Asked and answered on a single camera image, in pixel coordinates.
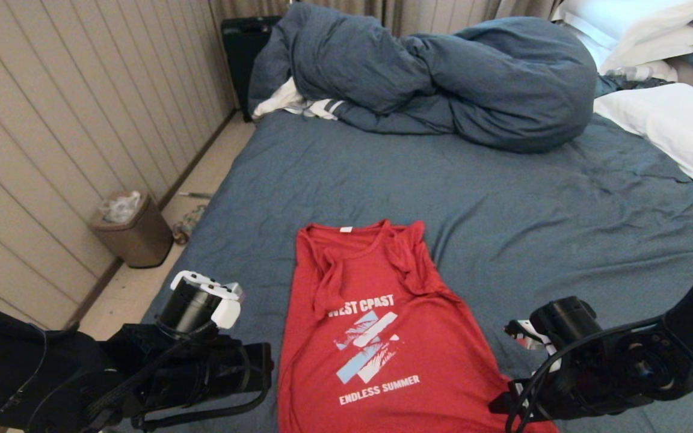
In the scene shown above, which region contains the red T-shirt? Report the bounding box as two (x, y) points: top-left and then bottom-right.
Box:
(277, 220), (559, 433)

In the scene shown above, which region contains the pair of slippers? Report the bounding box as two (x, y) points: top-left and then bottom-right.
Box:
(172, 204), (208, 245)

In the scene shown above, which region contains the brown trash bin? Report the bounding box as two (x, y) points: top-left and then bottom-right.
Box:
(89, 191), (174, 269)

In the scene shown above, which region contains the blue-grey bed sheet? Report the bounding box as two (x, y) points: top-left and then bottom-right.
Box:
(101, 110), (693, 433)

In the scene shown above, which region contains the clear plastic bin bag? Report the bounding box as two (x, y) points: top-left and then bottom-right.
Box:
(100, 191), (143, 224)

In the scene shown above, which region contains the large white pillow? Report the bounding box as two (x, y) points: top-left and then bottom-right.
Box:
(593, 83), (693, 205)

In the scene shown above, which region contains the white striped garment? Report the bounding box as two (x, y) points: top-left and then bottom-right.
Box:
(252, 77), (345, 121)

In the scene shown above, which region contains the crumpled blue-grey duvet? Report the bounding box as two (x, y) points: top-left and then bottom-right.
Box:
(248, 2), (597, 154)

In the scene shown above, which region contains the clear plastic bottle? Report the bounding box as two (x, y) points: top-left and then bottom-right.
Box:
(604, 66), (654, 83)

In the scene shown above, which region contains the black suitcase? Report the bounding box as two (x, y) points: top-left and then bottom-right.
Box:
(220, 16), (283, 122)

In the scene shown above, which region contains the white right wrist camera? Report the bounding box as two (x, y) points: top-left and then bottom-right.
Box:
(505, 319), (559, 358)

